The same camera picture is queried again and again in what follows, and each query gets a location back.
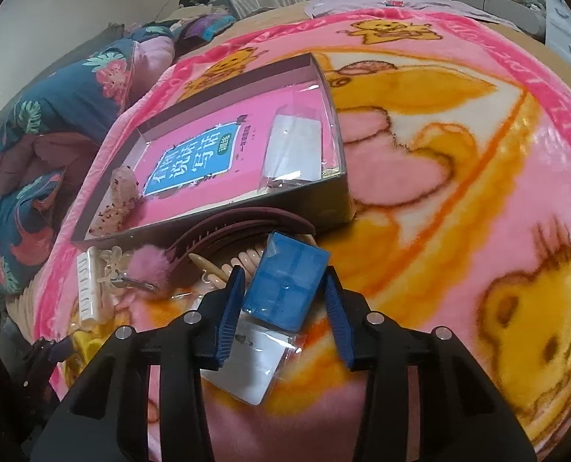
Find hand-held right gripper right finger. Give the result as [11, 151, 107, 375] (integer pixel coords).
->
[321, 266, 539, 462]

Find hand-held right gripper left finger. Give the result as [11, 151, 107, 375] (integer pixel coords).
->
[30, 266, 246, 462]

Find clear bag with white card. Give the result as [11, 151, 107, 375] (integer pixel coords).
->
[257, 103, 326, 191]
[201, 315, 308, 406]

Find beige spiral hair tie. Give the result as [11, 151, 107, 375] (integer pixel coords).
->
[218, 245, 272, 285]

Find blue jewelry box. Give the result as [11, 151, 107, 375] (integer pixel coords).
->
[242, 231, 331, 333]

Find pink pompom hair tie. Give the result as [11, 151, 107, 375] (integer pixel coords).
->
[122, 244, 176, 290]

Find grey cardboard box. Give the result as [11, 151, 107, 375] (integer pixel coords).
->
[70, 53, 356, 250]

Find white hair clip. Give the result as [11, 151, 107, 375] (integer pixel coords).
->
[76, 246, 104, 328]

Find yellow bangles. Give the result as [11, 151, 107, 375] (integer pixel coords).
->
[71, 330, 106, 362]

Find beige hair clip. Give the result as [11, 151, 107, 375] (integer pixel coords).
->
[188, 253, 228, 282]

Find pink printed blanket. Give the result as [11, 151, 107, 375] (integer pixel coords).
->
[32, 10, 571, 462]

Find pink book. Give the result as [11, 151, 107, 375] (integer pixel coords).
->
[138, 85, 339, 213]

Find blue floral quilt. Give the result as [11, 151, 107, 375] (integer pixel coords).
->
[0, 24, 180, 294]

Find purple teal pillow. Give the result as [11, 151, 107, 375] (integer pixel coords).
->
[177, 12, 238, 42]

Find purple cloth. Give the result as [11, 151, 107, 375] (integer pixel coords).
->
[305, 0, 498, 22]

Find grey dresser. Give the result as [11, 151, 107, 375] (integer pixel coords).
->
[406, 0, 549, 39]

